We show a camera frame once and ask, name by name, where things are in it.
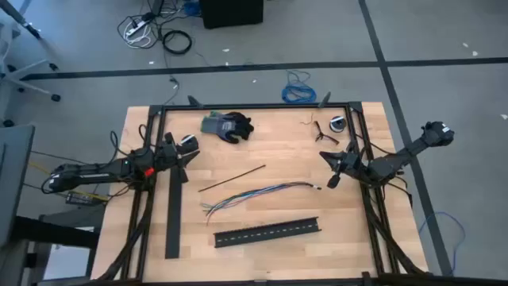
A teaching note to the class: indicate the long black zip tie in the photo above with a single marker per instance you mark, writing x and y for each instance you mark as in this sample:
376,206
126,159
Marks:
232,178

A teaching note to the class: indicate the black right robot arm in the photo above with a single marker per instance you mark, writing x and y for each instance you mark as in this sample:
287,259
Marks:
397,159

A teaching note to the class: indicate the dark metal desk leg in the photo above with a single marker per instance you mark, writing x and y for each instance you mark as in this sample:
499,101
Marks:
20,18

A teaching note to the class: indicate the white office chair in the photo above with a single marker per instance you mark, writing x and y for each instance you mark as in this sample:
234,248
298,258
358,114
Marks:
5,39

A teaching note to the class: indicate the black aluminium table frame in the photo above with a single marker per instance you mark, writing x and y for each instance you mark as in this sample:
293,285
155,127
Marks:
258,106

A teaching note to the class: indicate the small black electronics box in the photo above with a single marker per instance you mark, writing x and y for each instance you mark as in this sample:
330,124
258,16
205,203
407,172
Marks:
79,198

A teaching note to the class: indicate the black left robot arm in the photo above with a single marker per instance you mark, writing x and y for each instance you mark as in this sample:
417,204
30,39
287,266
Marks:
91,172

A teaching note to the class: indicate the black desk beam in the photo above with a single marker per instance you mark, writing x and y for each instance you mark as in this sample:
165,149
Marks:
55,232

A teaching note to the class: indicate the grey cabinet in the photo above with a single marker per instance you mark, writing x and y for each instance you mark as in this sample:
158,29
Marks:
16,178

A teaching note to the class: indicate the black duct cover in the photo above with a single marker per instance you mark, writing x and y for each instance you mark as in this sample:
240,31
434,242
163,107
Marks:
173,222

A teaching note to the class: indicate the grey black work glove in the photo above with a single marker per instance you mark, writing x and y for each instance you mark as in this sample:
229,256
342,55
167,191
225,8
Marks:
226,127

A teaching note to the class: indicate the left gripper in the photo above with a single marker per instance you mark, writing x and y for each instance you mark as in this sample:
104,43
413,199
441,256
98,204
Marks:
168,157

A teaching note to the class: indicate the large black case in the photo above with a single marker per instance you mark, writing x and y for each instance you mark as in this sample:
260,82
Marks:
230,14

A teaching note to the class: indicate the black roll white label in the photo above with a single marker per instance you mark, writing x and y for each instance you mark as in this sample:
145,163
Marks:
338,125
189,140

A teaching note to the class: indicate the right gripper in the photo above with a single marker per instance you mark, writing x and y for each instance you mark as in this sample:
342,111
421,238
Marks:
349,163

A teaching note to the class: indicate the white power strip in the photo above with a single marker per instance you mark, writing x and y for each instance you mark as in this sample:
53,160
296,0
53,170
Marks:
135,29

